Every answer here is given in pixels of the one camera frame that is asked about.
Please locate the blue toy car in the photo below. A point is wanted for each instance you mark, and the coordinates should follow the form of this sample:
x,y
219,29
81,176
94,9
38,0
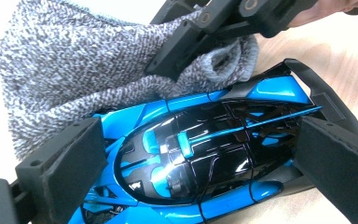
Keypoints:
x,y
199,149

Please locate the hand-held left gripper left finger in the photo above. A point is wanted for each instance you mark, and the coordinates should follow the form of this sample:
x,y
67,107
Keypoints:
x,y
65,168

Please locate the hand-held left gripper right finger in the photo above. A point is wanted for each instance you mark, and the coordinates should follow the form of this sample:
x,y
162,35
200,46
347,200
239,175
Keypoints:
x,y
338,165

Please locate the grey knitted cloth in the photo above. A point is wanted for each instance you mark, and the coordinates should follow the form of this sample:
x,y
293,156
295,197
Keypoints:
x,y
59,62

